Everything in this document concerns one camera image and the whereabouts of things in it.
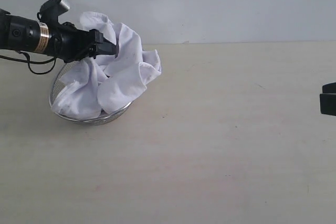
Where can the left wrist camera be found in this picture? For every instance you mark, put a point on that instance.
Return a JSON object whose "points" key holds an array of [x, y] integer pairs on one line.
{"points": [[50, 10]]}

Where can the white cotton t-shirt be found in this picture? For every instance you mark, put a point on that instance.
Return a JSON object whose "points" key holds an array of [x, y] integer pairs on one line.
{"points": [[108, 82]]}

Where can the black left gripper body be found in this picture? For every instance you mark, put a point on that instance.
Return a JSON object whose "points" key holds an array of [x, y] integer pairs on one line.
{"points": [[68, 43]]}

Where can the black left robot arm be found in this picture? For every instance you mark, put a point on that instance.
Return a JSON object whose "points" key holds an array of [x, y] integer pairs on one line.
{"points": [[22, 34]]}

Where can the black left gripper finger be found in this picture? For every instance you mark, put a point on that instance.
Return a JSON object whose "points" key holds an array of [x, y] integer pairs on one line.
{"points": [[101, 41], [102, 49]]}

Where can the metal mesh basket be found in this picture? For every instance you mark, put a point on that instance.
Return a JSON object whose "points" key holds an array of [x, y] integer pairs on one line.
{"points": [[57, 86]]}

